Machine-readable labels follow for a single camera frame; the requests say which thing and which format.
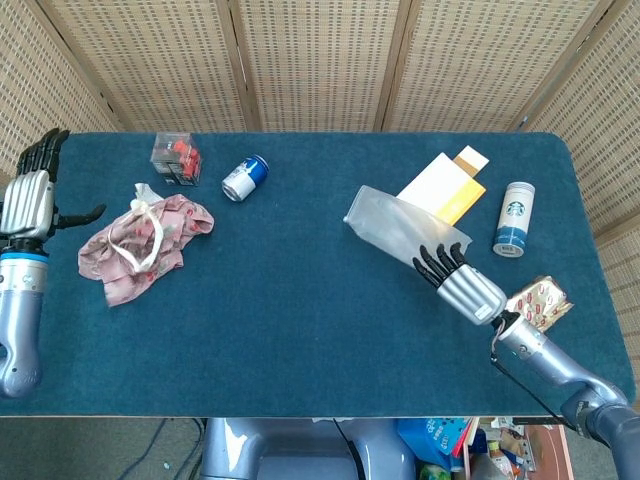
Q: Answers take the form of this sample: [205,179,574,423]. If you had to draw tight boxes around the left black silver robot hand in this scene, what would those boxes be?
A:
[0,128,107,240]

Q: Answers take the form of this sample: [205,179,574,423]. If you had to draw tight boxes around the blue-grey robot torso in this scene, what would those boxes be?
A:
[199,417,416,480]

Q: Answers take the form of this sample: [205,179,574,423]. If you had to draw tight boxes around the white translucent plastic bag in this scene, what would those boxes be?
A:
[343,184,474,269]

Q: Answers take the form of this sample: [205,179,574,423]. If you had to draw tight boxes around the woven rattan folding screen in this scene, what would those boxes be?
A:
[0,0,640,361]

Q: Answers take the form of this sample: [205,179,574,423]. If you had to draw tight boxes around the white Starbucks cup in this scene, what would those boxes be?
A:
[491,181,535,258]

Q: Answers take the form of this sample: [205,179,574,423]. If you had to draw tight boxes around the blue snack package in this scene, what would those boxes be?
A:
[397,418,476,471]

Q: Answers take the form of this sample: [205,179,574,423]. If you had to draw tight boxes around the blue white soda can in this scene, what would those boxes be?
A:
[221,153,271,203]

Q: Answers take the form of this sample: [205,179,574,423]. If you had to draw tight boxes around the pink floral clothes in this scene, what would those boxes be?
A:
[77,183,216,308]

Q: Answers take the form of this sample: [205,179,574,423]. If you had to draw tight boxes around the white yellow booklet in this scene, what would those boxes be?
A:
[397,152,487,226]

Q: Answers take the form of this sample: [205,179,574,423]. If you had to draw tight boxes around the gold red-printed snack packet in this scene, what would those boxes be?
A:
[504,274,575,334]

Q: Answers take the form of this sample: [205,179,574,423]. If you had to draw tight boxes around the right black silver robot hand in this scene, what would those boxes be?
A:
[412,242,508,326]

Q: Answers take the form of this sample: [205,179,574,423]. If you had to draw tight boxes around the black floor cables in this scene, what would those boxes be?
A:
[119,418,206,480]

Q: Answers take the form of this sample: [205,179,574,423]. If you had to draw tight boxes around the clear box with red items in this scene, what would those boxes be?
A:
[149,130,204,188]

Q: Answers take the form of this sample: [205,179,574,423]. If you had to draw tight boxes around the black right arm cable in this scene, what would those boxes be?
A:
[489,349,576,431]

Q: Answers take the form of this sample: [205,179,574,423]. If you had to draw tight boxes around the white brown paper card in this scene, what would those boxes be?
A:
[452,144,491,179]

